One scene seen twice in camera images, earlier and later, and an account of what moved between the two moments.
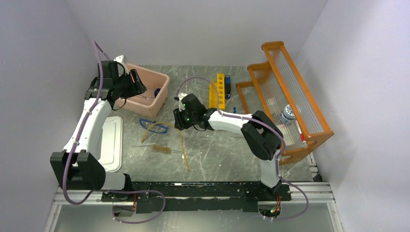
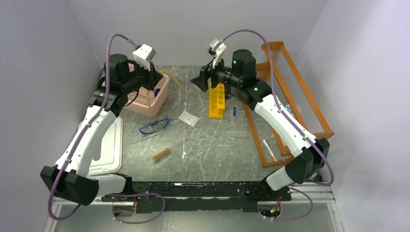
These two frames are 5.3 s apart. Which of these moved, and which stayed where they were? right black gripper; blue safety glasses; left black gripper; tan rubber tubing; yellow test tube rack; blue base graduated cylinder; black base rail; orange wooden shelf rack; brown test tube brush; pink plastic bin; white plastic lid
Moved: brown test tube brush; tan rubber tubing; blue safety glasses; left black gripper; right black gripper
Stayed: blue base graduated cylinder; yellow test tube rack; black base rail; white plastic lid; pink plastic bin; orange wooden shelf rack
